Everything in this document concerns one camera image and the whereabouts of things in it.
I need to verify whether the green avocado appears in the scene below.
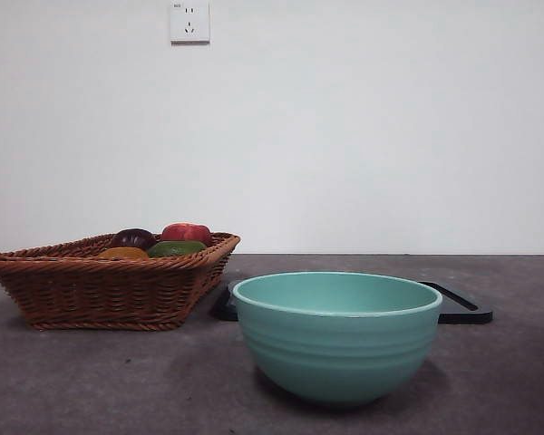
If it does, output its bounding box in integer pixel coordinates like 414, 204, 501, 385
145, 239, 209, 259

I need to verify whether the white wall power socket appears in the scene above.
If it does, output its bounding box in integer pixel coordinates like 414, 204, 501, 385
170, 2, 211, 45

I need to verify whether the red apple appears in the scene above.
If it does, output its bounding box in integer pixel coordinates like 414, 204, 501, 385
160, 222, 213, 248

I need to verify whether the teal ribbed bowl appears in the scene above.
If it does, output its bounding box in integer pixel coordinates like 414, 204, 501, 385
231, 270, 444, 408

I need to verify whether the brown kiwi fruit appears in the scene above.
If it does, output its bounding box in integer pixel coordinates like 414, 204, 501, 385
97, 246, 151, 260

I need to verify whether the brown wicker basket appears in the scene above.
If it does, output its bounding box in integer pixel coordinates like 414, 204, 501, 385
0, 231, 242, 332

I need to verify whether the dark purple round fruit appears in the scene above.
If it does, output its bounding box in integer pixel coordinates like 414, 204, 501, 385
111, 228, 158, 249

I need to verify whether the black rectangular tray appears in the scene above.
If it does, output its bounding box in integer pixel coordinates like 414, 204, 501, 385
209, 279, 494, 325

